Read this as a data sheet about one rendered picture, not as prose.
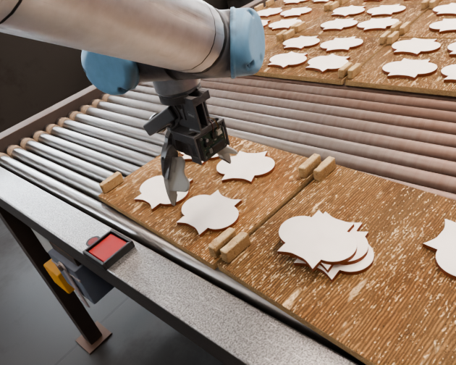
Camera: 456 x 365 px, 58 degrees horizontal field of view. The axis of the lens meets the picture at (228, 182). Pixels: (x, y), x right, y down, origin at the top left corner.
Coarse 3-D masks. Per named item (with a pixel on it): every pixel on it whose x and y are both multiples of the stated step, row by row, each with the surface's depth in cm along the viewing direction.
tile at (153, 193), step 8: (160, 176) 99; (144, 184) 97; (152, 184) 96; (160, 184) 96; (144, 192) 94; (152, 192) 94; (160, 192) 93; (184, 192) 91; (136, 200) 93; (144, 200) 92; (152, 200) 91; (160, 200) 90; (168, 200) 90; (184, 200) 90; (152, 208) 89
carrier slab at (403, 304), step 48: (336, 192) 81; (384, 192) 78; (384, 240) 68; (288, 288) 65; (336, 288) 63; (384, 288) 61; (432, 288) 59; (336, 336) 56; (384, 336) 55; (432, 336) 53
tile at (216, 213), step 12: (216, 192) 88; (192, 204) 87; (204, 204) 86; (216, 204) 85; (228, 204) 84; (192, 216) 83; (204, 216) 83; (216, 216) 82; (228, 216) 81; (204, 228) 79; (216, 228) 79
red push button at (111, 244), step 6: (102, 240) 86; (108, 240) 85; (114, 240) 85; (120, 240) 85; (96, 246) 85; (102, 246) 84; (108, 246) 84; (114, 246) 83; (120, 246) 83; (90, 252) 84; (96, 252) 83; (102, 252) 83; (108, 252) 82; (114, 252) 82; (102, 258) 81; (108, 258) 81
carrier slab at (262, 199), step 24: (240, 144) 104; (144, 168) 105; (192, 168) 100; (288, 168) 91; (120, 192) 98; (192, 192) 92; (240, 192) 88; (264, 192) 86; (288, 192) 84; (144, 216) 88; (168, 216) 87; (240, 216) 81; (264, 216) 80; (168, 240) 82; (192, 240) 79; (216, 264) 73
